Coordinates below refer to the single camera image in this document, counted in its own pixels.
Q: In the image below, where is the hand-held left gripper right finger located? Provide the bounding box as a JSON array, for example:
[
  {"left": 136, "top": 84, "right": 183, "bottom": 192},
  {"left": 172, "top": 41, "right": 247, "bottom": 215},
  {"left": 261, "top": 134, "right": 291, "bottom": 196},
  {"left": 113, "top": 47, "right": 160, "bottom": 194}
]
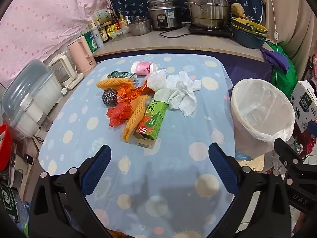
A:
[{"left": 209, "top": 143, "right": 293, "bottom": 238}]

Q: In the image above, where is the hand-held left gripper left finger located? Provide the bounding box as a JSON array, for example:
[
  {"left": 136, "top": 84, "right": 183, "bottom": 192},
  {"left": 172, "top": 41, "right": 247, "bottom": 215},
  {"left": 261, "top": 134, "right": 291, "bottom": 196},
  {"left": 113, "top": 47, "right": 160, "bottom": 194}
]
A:
[{"left": 28, "top": 144, "right": 112, "bottom": 238}]

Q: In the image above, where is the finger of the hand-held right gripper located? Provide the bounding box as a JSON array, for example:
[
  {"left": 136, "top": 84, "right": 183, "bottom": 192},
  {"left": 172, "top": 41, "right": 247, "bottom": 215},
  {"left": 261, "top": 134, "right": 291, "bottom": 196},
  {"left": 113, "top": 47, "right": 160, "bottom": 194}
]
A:
[
  {"left": 308, "top": 120, "right": 317, "bottom": 139},
  {"left": 273, "top": 138, "right": 305, "bottom": 173}
]

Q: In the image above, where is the trash bin with white liner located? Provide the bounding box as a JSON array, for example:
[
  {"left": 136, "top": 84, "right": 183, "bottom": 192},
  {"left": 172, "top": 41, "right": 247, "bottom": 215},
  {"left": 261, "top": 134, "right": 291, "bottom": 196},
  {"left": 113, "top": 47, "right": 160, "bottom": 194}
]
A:
[{"left": 230, "top": 79, "right": 296, "bottom": 160}]

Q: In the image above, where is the red plastic bag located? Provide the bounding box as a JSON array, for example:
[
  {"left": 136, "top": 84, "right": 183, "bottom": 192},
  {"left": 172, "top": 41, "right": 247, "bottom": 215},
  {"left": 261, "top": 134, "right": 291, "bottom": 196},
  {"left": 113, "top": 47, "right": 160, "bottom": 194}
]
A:
[{"left": 106, "top": 102, "right": 133, "bottom": 127}]

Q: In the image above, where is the orange foam fruit net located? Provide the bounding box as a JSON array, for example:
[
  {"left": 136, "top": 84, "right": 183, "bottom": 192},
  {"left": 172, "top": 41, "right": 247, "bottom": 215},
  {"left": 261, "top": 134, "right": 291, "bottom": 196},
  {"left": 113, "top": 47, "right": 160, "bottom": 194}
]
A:
[
  {"left": 96, "top": 77, "right": 135, "bottom": 90},
  {"left": 122, "top": 95, "right": 150, "bottom": 143}
]

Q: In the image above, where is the light green cardboard box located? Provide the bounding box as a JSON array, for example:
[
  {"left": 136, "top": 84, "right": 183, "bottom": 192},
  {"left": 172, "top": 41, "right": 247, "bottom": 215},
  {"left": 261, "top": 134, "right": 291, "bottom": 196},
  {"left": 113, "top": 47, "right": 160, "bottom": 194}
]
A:
[{"left": 133, "top": 93, "right": 169, "bottom": 149}]

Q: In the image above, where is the orange plastic bag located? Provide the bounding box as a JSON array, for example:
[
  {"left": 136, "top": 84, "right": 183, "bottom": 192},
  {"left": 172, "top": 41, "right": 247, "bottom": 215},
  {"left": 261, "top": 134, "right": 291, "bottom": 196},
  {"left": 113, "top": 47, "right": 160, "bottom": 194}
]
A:
[{"left": 116, "top": 85, "right": 151, "bottom": 103}]

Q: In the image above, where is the white paper towel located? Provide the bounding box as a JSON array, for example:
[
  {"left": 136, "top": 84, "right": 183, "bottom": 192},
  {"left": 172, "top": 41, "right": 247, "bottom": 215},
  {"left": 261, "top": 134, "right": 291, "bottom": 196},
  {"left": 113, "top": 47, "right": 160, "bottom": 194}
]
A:
[{"left": 165, "top": 71, "right": 201, "bottom": 117}]

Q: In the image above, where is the dark green drink carton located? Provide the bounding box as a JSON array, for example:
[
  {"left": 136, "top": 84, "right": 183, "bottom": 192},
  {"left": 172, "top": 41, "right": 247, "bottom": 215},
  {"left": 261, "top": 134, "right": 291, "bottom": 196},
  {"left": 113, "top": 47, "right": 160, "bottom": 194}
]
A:
[{"left": 107, "top": 71, "right": 139, "bottom": 88}]

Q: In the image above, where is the red thermos bottle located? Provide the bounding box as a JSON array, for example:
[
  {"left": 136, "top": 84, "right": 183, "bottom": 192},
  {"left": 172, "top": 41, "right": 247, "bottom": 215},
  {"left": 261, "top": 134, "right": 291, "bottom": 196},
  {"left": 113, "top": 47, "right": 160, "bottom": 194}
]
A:
[{"left": 303, "top": 139, "right": 317, "bottom": 159}]

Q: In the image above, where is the white milk gift box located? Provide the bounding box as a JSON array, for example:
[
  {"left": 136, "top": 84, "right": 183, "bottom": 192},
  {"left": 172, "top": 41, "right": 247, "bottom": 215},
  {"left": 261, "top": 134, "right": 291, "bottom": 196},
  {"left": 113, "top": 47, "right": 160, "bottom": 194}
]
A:
[{"left": 291, "top": 81, "right": 317, "bottom": 133}]

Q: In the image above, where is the green plastic bag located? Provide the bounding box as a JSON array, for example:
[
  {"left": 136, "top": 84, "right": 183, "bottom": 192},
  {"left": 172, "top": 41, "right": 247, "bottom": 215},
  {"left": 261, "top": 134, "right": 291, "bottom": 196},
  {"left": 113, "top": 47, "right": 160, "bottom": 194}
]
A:
[{"left": 269, "top": 42, "right": 299, "bottom": 97}]

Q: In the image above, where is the blue printed tablecloth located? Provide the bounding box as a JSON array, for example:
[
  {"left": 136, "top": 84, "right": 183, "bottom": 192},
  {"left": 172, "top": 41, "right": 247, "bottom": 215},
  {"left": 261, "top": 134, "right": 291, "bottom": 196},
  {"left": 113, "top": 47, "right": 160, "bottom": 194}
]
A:
[{"left": 38, "top": 55, "right": 236, "bottom": 238}]

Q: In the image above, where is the steel wool scrubber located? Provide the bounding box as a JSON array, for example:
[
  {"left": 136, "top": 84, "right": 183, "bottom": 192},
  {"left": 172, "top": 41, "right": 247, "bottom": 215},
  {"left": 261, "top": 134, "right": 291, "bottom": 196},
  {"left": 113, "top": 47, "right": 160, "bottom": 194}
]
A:
[{"left": 101, "top": 88, "right": 119, "bottom": 107}]

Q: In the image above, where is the purple cloth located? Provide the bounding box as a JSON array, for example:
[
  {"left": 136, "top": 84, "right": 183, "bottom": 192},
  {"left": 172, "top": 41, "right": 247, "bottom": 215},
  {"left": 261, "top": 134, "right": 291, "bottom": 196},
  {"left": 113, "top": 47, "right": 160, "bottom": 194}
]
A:
[{"left": 260, "top": 47, "right": 290, "bottom": 74}]

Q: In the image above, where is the white container with clear lid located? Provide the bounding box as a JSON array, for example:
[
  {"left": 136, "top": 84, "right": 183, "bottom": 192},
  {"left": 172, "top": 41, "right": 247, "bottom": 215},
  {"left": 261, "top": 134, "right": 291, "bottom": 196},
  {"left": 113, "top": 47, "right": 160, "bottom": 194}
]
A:
[{"left": 1, "top": 59, "right": 62, "bottom": 138}]

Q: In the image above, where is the red plastic bowl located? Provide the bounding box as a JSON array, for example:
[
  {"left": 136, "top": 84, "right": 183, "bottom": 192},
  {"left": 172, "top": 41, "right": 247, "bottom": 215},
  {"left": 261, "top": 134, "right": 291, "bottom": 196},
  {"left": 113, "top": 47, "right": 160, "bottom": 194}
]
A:
[{"left": 0, "top": 123, "right": 13, "bottom": 171}]

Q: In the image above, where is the crumpled clear plastic bag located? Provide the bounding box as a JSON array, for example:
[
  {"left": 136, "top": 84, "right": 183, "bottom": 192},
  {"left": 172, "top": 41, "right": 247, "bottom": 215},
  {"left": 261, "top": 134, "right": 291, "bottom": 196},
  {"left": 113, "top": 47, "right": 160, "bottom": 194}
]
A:
[{"left": 144, "top": 69, "right": 169, "bottom": 91}]

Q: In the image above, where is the white glass electric kettle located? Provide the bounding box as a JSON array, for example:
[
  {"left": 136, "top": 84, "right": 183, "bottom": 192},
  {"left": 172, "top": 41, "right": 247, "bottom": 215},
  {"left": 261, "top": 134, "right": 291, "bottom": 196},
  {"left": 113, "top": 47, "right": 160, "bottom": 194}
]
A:
[{"left": 48, "top": 52, "right": 85, "bottom": 91}]

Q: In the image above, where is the pink and white paper cup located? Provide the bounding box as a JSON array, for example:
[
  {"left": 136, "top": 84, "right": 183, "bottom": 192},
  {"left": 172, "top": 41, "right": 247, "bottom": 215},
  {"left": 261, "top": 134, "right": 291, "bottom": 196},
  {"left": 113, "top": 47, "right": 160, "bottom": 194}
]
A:
[{"left": 131, "top": 61, "right": 158, "bottom": 77}]

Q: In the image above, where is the beige curtain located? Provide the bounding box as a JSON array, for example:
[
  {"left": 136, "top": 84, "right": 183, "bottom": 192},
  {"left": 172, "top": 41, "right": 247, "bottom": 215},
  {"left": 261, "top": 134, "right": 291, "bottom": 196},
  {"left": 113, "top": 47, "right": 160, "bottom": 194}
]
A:
[{"left": 255, "top": 0, "right": 317, "bottom": 80}]

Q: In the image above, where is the pink electric kettle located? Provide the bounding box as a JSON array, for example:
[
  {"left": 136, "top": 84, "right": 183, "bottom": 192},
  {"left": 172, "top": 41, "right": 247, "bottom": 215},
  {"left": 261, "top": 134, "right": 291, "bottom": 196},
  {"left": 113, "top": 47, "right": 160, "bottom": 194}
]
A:
[{"left": 67, "top": 36, "right": 96, "bottom": 73}]

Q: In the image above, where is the green packet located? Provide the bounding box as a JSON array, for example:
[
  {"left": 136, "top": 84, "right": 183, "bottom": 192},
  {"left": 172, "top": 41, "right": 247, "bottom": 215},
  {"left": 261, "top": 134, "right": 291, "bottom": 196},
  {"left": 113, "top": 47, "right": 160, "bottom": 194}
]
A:
[{"left": 82, "top": 31, "right": 97, "bottom": 53}]

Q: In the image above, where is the white seasoning bottle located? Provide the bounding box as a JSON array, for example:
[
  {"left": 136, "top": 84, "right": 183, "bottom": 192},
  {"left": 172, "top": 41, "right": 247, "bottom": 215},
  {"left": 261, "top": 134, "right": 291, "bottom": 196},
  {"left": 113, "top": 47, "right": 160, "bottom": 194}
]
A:
[{"left": 90, "top": 25, "right": 104, "bottom": 47}]

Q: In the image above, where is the dark sauce bottle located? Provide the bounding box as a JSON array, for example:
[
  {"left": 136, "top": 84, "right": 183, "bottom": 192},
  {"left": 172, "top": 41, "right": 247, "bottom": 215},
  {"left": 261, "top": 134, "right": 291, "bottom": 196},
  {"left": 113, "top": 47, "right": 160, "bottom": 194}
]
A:
[{"left": 98, "top": 21, "right": 110, "bottom": 44}]

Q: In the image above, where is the black induction cooktop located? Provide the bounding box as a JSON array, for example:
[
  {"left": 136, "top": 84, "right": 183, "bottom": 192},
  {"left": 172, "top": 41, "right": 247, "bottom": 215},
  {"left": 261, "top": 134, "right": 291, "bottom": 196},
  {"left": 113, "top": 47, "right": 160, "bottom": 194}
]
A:
[{"left": 188, "top": 23, "right": 233, "bottom": 38}]

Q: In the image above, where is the brown loofah sponge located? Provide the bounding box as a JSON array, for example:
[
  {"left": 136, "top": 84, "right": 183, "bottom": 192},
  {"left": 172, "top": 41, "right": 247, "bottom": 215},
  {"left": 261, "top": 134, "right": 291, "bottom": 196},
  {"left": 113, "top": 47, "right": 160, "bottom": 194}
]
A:
[{"left": 231, "top": 3, "right": 245, "bottom": 17}]

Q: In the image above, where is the small steel pot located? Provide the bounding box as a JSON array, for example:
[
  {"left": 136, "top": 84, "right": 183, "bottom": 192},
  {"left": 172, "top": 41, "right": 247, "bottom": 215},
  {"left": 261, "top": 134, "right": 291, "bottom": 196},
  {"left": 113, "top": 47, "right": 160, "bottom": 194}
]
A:
[{"left": 127, "top": 16, "right": 152, "bottom": 36}]

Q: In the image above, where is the pump dispenser bottle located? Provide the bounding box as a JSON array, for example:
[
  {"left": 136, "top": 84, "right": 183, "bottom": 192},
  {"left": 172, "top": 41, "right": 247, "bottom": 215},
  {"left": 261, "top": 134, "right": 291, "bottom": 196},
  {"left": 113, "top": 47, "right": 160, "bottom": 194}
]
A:
[{"left": 117, "top": 11, "right": 129, "bottom": 29}]

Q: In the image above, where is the large steel steamer pot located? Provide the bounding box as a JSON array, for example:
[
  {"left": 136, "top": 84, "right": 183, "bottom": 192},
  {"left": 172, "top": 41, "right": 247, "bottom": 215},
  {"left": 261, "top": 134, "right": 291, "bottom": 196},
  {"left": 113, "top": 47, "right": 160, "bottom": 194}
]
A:
[{"left": 184, "top": 0, "right": 237, "bottom": 30}]

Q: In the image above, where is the pink dotted cloth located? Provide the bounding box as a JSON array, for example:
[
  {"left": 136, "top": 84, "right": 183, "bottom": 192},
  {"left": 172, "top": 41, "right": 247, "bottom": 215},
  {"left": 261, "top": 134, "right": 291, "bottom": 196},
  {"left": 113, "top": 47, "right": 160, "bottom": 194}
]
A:
[{"left": 0, "top": 0, "right": 112, "bottom": 90}]

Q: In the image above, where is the steel rice cooker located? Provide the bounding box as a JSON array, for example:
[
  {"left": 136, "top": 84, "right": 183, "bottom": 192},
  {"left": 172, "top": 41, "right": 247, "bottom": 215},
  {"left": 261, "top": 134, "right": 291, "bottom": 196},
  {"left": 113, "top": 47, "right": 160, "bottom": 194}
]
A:
[{"left": 148, "top": 0, "right": 184, "bottom": 31}]

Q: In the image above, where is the white cord with switch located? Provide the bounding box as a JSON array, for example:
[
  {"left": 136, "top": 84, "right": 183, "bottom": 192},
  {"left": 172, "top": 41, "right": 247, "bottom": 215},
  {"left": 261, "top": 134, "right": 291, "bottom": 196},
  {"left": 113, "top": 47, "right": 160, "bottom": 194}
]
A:
[{"left": 266, "top": 0, "right": 281, "bottom": 55}]

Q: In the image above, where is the black power cable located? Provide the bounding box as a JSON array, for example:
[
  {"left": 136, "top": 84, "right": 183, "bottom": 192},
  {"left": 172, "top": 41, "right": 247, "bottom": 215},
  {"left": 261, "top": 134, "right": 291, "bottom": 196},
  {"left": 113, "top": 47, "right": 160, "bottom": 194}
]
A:
[{"left": 158, "top": 26, "right": 191, "bottom": 39}]

